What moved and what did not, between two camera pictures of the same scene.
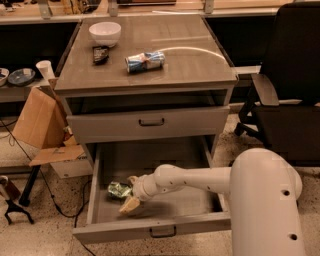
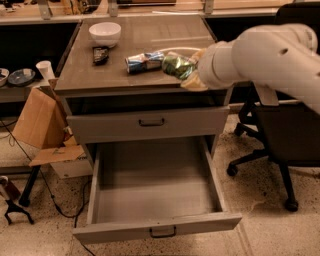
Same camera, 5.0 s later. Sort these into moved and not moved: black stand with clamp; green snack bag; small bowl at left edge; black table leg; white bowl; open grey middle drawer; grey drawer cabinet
Moved: green snack bag
Not moved: open grey middle drawer; grey drawer cabinet; small bowl at left edge; black stand with clamp; white bowl; black table leg
